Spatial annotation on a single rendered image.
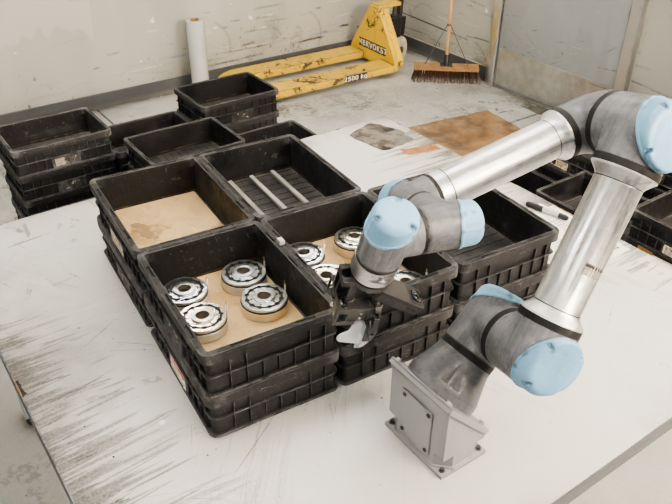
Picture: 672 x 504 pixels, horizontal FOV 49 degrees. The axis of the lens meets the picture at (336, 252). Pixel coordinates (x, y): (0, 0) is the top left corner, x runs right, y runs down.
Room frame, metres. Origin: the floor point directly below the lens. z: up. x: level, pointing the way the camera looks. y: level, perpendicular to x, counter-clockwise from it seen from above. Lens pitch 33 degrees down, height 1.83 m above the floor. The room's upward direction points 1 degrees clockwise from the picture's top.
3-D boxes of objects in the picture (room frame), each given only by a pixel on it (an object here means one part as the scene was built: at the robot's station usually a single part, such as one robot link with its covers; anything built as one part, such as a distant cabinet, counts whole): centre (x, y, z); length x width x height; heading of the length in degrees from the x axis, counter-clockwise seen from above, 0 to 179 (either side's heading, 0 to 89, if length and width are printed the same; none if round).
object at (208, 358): (1.25, 0.21, 0.92); 0.40 x 0.30 x 0.02; 31
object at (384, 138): (2.48, -0.16, 0.71); 0.22 x 0.19 x 0.01; 36
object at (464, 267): (1.55, -0.30, 0.92); 0.40 x 0.30 x 0.02; 31
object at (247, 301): (1.28, 0.16, 0.86); 0.10 x 0.10 x 0.01
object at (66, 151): (2.76, 1.17, 0.37); 0.40 x 0.30 x 0.45; 126
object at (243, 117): (3.23, 0.52, 0.37); 0.40 x 0.30 x 0.45; 126
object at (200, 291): (1.30, 0.34, 0.86); 0.10 x 0.10 x 0.01
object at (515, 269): (1.55, -0.30, 0.87); 0.40 x 0.30 x 0.11; 31
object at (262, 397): (1.25, 0.21, 0.76); 0.40 x 0.30 x 0.12; 31
